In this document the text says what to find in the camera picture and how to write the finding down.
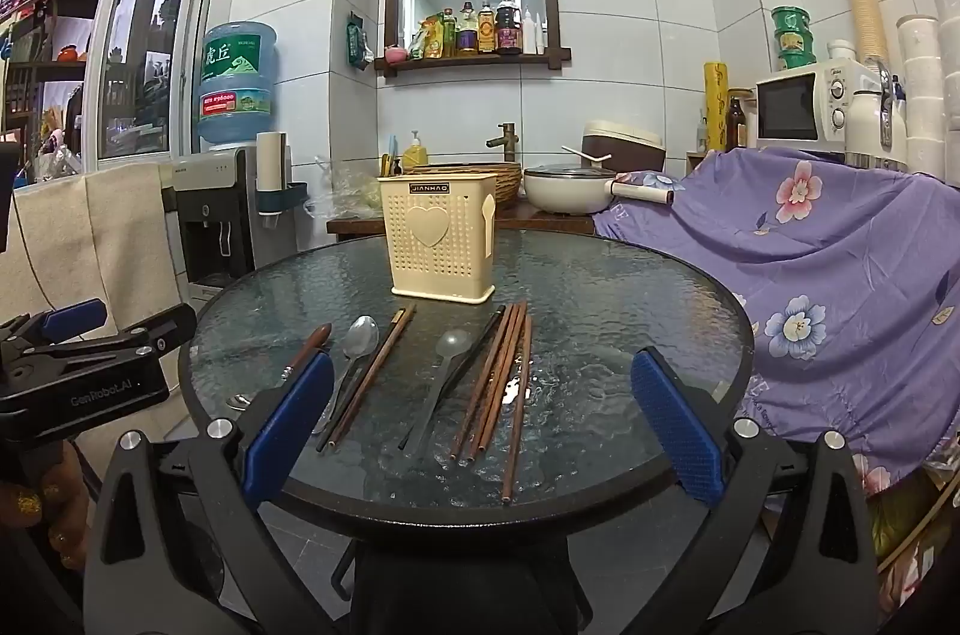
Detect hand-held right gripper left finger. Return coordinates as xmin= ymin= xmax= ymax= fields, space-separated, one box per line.
xmin=81 ymin=350 xmax=335 ymax=635

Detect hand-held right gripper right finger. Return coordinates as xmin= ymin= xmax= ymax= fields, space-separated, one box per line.
xmin=630 ymin=346 xmax=878 ymax=635

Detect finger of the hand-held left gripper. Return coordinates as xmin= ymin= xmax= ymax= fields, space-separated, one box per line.
xmin=0 ymin=297 xmax=107 ymax=348
xmin=22 ymin=303 xmax=197 ymax=368

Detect wooden-handled metal spoon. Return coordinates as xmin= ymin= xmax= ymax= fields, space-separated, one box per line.
xmin=223 ymin=323 xmax=333 ymax=413

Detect brown wooden chopstick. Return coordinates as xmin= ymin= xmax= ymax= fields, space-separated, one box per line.
xmin=327 ymin=303 xmax=418 ymax=451
xmin=448 ymin=303 xmax=517 ymax=462
xmin=478 ymin=302 xmax=529 ymax=455
xmin=465 ymin=303 xmax=524 ymax=464
xmin=501 ymin=314 xmax=534 ymax=506

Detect silver metal spoon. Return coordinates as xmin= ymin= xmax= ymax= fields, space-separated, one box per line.
xmin=311 ymin=315 xmax=381 ymax=437

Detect grey translucent plastic spoon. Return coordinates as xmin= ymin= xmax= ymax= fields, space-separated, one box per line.
xmin=397 ymin=329 xmax=475 ymax=454

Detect black chopstick with pale band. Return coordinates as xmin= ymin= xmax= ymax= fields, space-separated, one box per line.
xmin=439 ymin=305 xmax=507 ymax=400

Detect cream plastic utensil holder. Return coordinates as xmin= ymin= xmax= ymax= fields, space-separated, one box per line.
xmin=377 ymin=172 xmax=500 ymax=306

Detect person's left hand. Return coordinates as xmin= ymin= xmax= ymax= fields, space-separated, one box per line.
xmin=0 ymin=444 xmax=91 ymax=568

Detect beige cloth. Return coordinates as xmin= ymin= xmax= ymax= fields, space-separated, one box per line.
xmin=0 ymin=164 xmax=188 ymax=381

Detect white water dispenser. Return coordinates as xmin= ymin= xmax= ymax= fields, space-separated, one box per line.
xmin=163 ymin=146 xmax=260 ymax=306

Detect purple floral cloth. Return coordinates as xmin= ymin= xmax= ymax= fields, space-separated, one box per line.
xmin=592 ymin=146 xmax=960 ymax=493

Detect clear plastic bag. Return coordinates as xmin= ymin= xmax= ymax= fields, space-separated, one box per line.
xmin=315 ymin=159 xmax=387 ymax=216

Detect wooden shelving unit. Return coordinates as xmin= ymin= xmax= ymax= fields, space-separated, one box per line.
xmin=0 ymin=0 xmax=102 ymax=179

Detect blue water jug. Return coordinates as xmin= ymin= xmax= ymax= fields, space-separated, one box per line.
xmin=197 ymin=20 xmax=278 ymax=151

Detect sliding glass window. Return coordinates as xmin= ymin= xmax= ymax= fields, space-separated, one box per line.
xmin=82 ymin=0 xmax=215 ymax=171

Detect brown and white rice cooker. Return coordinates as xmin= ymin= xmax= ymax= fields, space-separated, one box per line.
xmin=581 ymin=119 xmax=667 ymax=175

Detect wicker basket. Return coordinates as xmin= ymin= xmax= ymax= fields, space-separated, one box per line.
xmin=405 ymin=161 xmax=524 ymax=210

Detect brown glass bottle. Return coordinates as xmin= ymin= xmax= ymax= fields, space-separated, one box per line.
xmin=725 ymin=95 xmax=749 ymax=151

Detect yellow wrap roll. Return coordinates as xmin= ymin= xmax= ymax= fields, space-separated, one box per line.
xmin=703 ymin=61 xmax=730 ymax=152

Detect brass faucet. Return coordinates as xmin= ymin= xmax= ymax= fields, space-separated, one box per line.
xmin=486 ymin=123 xmax=518 ymax=164

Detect white microwave oven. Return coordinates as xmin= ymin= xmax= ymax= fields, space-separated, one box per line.
xmin=754 ymin=59 xmax=882 ymax=151

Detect white thermos kettle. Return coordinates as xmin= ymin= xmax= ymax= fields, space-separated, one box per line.
xmin=846 ymin=65 xmax=910 ymax=171

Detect green hanging packet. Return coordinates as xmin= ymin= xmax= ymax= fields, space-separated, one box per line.
xmin=346 ymin=11 xmax=376 ymax=70

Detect green instant noodle cup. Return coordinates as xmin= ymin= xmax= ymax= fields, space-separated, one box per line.
xmin=776 ymin=31 xmax=815 ymax=73
xmin=771 ymin=5 xmax=813 ymax=37

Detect wooden framed mirror shelf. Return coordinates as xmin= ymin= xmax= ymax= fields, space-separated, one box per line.
xmin=375 ymin=0 xmax=565 ymax=77

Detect yellow green seasoning packets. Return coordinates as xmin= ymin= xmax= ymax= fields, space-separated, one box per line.
xmin=409 ymin=16 xmax=443 ymax=61

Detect stack of white cups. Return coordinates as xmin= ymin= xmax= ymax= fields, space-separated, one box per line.
xmin=896 ymin=14 xmax=947 ymax=179

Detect dark soy sauce bottle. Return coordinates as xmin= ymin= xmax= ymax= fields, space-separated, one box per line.
xmin=495 ymin=0 xmax=524 ymax=56

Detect white pan with handle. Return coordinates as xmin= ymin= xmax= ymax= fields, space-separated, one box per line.
xmin=523 ymin=164 xmax=676 ymax=215

